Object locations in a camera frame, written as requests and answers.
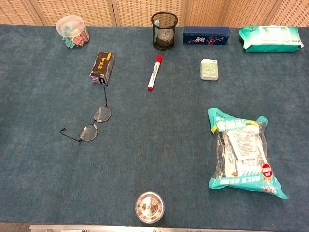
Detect thin-framed eyeglasses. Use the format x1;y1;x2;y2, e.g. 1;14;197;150
59;83;112;143

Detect red white marker pen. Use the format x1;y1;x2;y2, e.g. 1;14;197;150
147;55;163;91

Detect black mesh pen holder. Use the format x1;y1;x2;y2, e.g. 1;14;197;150
151;11;179;51

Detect small grey-green tissue pack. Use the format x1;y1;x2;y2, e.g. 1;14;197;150
200;58;221;81

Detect black staple box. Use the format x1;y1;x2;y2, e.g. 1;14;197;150
89;51;115;86

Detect silver steel wool ball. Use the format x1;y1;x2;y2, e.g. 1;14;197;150
157;28;175;47

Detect round metal tin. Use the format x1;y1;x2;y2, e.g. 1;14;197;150
135;191;166;224

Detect dark blue rectangular box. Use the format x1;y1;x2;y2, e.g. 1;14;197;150
183;26;230;46

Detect teal clear snack bag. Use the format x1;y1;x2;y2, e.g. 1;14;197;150
208;107;290;200

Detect clear jar of binder clips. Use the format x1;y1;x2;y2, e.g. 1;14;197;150
55;15;90;49

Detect woven folding screen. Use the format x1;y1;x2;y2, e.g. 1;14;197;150
0;0;309;28

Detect green white wet wipes pack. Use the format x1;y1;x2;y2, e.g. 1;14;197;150
239;25;305;53

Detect aluminium rail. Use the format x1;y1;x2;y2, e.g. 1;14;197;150
28;224;278;232

